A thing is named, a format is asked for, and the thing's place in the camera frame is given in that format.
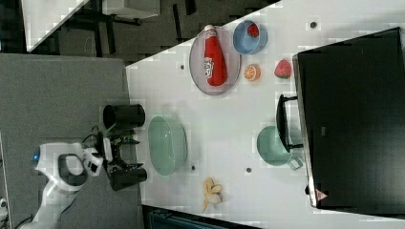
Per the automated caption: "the green pot with handle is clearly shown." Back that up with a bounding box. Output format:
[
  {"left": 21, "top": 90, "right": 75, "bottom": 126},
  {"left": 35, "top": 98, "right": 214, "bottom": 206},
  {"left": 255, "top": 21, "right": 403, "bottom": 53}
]
[{"left": 256, "top": 126, "right": 304, "bottom": 171}]

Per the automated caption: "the small red strawberry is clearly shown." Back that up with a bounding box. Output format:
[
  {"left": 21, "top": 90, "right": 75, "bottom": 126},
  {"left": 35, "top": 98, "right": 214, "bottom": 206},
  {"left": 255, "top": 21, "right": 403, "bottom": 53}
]
[{"left": 247, "top": 24, "right": 260, "bottom": 37}]

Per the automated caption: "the blue bowl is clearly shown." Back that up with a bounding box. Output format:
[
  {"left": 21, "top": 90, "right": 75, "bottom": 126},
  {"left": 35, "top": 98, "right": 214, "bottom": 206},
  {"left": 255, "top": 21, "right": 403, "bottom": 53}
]
[{"left": 233, "top": 20, "right": 267, "bottom": 54}]

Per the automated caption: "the red ketchup bottle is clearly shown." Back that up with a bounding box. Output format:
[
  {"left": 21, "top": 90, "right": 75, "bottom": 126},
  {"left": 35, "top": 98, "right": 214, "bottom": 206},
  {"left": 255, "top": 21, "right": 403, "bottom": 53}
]
[{"left": 203, "top": 25, "right": 227, "bottom": 87}]

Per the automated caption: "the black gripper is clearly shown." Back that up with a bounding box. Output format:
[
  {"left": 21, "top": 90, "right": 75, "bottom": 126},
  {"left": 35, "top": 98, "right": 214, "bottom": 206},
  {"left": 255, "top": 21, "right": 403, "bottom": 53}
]
[{"left": 96, "top": 132, "right": 143, "bottom": 177}]

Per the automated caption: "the black toaster oven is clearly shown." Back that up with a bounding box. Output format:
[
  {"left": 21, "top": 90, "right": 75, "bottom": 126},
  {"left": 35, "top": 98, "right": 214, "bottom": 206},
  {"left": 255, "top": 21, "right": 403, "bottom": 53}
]
[{"left": 292, "top": 27, "right": 405, "bottom": 218}]

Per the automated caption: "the large red strawberry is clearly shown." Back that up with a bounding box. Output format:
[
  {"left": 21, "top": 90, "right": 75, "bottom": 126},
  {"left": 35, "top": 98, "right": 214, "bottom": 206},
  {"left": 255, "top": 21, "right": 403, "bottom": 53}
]
[{"left": 274, "top": 59, "right": 292, "bottom": 78}]

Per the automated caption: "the black cylinder post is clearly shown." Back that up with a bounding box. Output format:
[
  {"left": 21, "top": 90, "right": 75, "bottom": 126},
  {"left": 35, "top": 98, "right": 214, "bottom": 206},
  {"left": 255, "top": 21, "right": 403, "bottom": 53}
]
[{"left": 110, "top": 168, "right": 147, "bottom": 191}]

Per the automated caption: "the black cylinder cup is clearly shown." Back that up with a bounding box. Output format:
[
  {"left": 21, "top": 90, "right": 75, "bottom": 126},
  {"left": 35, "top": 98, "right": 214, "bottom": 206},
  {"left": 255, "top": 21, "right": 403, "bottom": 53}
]
[{"left": 102, "top": 104, "right": 145, "bottom": 130}]

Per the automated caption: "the grey oval plate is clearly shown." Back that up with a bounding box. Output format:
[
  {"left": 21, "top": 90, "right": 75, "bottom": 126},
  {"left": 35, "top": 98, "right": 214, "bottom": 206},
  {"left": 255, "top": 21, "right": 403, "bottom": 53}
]
[{"left": 189, "top": 25, "right": 241, "bottom": 95}]

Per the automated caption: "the orange slice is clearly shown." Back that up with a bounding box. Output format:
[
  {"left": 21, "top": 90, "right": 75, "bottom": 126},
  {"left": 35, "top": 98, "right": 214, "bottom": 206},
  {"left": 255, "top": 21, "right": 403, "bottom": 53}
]
[{"left": 244, "top": 64, "right": 261, "bottom": 81}]

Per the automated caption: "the green oval strainer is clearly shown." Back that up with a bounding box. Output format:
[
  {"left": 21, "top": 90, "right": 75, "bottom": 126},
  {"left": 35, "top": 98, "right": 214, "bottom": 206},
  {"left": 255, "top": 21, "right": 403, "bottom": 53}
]
[{"left": 148, "top": 116, "right": 187, "bottom": 176}]

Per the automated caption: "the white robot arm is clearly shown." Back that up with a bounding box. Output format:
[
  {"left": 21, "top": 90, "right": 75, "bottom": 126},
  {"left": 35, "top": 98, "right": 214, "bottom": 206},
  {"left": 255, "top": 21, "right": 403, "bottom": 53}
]
[{"left": 15, "top": 133, "right": 147, "bottom": 229}]

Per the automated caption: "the grey pedestal mat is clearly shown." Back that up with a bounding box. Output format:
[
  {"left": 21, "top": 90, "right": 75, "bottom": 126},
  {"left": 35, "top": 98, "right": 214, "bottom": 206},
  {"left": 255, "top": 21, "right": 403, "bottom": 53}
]
[{"left": 1, "top": 53, "right": 141, "bottom": 229}]

